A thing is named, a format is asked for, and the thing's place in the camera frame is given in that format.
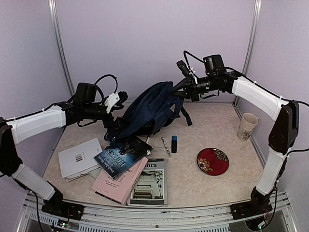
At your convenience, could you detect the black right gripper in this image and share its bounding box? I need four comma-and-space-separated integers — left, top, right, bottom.
169, 74, 217, 102

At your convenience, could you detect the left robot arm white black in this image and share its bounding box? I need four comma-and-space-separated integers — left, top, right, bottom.
0, 83, 128, 215

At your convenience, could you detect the aluminium corner post left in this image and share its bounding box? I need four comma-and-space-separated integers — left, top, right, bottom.
48, 0, 74, 96

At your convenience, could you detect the white barcode book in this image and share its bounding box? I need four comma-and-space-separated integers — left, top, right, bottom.
58, 138, 102, 178

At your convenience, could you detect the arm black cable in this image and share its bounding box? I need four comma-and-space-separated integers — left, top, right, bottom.
93, 74, 119, 104
183, 50, 206, 73

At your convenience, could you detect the black marker blue cap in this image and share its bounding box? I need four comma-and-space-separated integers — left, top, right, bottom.
171, 135, 178, 153

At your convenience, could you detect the red floral plate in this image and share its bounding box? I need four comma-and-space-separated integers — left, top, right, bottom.
197, 147, 229, 176

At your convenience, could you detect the aluminium front rail frame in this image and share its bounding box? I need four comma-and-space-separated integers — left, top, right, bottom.
17, 192, 299, 232

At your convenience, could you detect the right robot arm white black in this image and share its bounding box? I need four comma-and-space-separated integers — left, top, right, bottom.
171, 55, 299, 219

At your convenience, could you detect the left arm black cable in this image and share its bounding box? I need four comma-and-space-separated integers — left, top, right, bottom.
93, 74, 119, 104

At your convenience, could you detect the aluminium corner post right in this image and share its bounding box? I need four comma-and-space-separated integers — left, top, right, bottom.
235, 0, 263, 107

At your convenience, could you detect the dark blue wuthering heights book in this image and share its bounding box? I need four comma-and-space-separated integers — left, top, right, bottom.
94, 136, 153, 179

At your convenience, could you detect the navy blue student backpack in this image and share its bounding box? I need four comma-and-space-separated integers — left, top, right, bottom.
104, 81, 193, 142

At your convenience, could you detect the pink warm chord book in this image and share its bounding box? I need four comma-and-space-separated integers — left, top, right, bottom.
91, 157, 148, 205

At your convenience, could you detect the pale green thin book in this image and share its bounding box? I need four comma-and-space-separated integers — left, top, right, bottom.
64, 165, 100, 182

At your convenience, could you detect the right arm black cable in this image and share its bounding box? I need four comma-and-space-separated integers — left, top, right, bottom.
183, 50, 206, 73

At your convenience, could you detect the grey ianra book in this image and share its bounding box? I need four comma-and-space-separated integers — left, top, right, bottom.
127, 158, 168, 207

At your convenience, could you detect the aluminium corner post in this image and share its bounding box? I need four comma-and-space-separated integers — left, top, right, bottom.
235, 0, 263, 107
48, 0, 74, 96

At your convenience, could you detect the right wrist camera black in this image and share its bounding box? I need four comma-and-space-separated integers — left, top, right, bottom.
176, 60, 197, 85

